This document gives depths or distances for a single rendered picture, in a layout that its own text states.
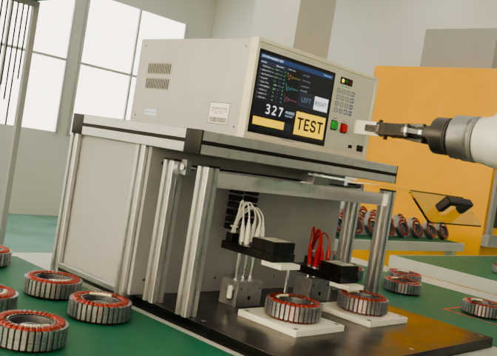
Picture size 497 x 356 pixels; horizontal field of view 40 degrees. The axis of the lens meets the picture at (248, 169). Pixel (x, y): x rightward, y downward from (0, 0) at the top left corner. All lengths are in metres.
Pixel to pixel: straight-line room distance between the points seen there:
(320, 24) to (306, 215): 4.07
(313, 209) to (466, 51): 3.85
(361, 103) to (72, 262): 0.77
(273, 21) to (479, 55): 1.63
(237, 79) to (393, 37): 6.45
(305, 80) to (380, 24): 6.46
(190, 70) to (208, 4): 8.25
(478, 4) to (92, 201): 6.22
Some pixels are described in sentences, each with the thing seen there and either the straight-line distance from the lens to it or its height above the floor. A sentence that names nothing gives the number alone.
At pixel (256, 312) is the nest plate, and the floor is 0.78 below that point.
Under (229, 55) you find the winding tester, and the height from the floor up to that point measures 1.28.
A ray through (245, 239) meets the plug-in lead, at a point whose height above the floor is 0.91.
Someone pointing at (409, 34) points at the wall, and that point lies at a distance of 7.70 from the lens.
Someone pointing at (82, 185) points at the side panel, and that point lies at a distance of 1.56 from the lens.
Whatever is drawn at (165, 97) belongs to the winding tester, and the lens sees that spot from 1.56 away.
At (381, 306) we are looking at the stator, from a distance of 1.52.
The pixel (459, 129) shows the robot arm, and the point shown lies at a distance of 1.36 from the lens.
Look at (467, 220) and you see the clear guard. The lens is 1.57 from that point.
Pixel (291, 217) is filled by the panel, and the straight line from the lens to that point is 1.69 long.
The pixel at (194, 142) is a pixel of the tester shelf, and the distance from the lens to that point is 1.25.
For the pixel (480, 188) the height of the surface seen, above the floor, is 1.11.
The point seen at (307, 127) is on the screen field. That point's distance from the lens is 1.50.
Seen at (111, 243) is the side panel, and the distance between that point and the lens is 1.45.
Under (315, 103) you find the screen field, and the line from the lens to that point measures 1.52.
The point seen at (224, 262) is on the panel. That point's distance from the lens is 1.55.
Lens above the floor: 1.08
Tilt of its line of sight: 1 degrees down
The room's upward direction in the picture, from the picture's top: 9 degrees clockwise
